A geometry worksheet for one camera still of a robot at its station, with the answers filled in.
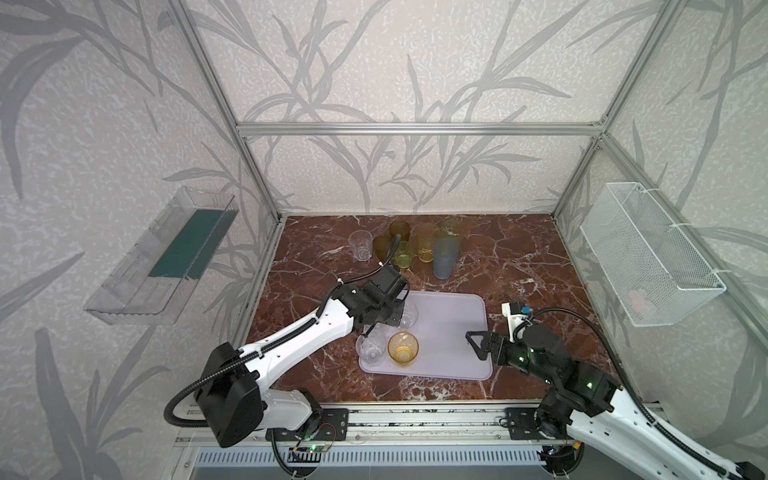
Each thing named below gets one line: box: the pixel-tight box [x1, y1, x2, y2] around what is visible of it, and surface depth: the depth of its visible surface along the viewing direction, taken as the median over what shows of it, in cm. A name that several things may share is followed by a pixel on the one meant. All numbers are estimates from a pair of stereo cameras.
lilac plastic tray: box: [360, 291, 493, 380], surface depth 89 cm
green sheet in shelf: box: [148, 209, 239, 280], surface depth 69 cm
